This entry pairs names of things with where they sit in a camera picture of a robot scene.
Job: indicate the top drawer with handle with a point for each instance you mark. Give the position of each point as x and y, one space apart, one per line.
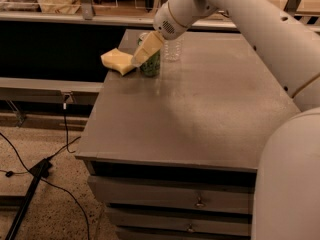
171 194

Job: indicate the green soda can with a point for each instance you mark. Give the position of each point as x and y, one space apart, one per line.
150 67

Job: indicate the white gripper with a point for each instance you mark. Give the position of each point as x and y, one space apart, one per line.
165 21

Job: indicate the clear plastic water bottle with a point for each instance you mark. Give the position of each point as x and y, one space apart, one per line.
173 49

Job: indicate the grey drawer cabinet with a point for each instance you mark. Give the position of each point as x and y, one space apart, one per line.
204 119

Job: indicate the yellow sponge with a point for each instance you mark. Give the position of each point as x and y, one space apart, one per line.
118 61

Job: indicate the black floor bar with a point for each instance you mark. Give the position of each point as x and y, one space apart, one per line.
38 171

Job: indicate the middle drawer with handle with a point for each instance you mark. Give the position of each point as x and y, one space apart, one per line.
181 221

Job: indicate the drawer with handle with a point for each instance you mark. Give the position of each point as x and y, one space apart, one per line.
181 221
171 194

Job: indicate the grey metal rail bench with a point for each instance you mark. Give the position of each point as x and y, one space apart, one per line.
49 91

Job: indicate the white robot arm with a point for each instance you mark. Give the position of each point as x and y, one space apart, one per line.
287 192

